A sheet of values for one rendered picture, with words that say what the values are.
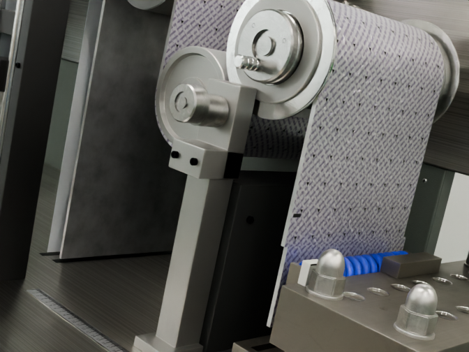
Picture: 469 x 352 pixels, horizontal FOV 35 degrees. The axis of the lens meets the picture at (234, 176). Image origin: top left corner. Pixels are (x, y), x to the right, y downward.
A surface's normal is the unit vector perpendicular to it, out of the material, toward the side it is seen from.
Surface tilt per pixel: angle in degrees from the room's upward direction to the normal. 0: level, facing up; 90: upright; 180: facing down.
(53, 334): 0
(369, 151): 90
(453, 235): 90
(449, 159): 90
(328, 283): 90
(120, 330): 0
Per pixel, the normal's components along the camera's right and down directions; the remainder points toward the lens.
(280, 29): -0.69, -0.02
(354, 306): 0.20, -0.97
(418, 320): -0.25, 0.11
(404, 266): 0.69, 0.26
